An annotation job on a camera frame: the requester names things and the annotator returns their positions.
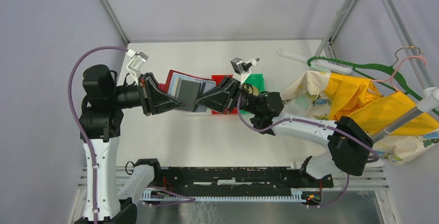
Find red plastic bin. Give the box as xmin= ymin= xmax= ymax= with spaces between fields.
xmin=210 ymin=74 xmax=241 ymax=115

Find green plastic bin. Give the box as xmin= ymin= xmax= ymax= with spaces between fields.
xmin=236 ymin=74 xmax=265 ymax=114

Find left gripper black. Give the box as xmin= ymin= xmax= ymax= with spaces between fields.
xmin=109 ymin=71 xmax=184 ymax=115

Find white hanger rack stand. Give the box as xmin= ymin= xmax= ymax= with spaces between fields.
xmin=277 ymin=48 xmax=439 ymax=172

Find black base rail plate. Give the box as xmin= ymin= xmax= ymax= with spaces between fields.
xmin=152 ymin=167 xmax=334 ymax=197

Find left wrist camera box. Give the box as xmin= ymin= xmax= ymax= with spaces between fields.
xmin=126 ymin=49 xmax=149 ymax=85

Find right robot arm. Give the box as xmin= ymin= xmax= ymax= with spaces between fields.
xmin=195 ymin=77 xmax=378 ymax=187

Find red leather card holder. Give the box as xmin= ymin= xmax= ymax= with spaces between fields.
xmin=159 ymin=70 xmax=216 ymax=113

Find yellow patterned cloth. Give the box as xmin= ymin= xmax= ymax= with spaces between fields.
xmin=279 ymin=70 xmax=439 ymax=167

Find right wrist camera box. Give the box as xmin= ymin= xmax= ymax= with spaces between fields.
xmin=230 ymin=57 xmax=260 ymax=84

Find gold cards in green bin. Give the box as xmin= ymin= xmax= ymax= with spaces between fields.
xmin=242 ymin=83 xmax=258 ymax=95

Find green clothes hanger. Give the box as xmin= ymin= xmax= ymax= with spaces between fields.
xmin=306 ymin=56 xmax=423 ymax=100

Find white cable duct strip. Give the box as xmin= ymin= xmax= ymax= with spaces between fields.
xmin=140 ymin=188 xmax=306 ymax=203

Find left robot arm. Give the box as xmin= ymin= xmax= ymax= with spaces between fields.
xmin=79 ymin=65 xmax=183 ymax=223

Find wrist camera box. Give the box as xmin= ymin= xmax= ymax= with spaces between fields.
xmin=230 ymin=57 xmax=260 ymax=84
xmin=126 ymin=49 xmax=149 ymax=85

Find pink clothes hanger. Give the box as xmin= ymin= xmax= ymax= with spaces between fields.
xmin=372 ymin=46 xmax=427 ymax=84

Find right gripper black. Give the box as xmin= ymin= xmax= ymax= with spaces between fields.
xmin=194 ymin=76 xmax=260 ymax=115

